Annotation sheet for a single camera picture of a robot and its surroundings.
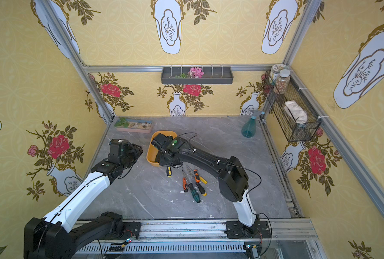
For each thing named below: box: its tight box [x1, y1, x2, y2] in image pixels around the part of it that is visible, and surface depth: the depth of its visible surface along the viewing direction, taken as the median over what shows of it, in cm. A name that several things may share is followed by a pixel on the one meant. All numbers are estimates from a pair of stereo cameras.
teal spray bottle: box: [241, 114, 257, 139], surface depth 110 cm
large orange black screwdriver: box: [193, 168, 208, 197], surface depth 89 cm
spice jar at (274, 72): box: [269, 63, 289, 86], surface depth 88 cm
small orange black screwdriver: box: [182, 177, 189, 193], surface depth 87 cm
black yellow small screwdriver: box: [166, 165, 173, 178], surface depth 81 cm
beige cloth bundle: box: [283, 99, 308, 124], surface depth 70 cm
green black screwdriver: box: [182, 168, 202, 204], surface depth 85 cm
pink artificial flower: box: [187, 66, 205, 79], surface depth 90 cm
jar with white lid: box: [273, 69, 291, 95], surface depth 82 cm
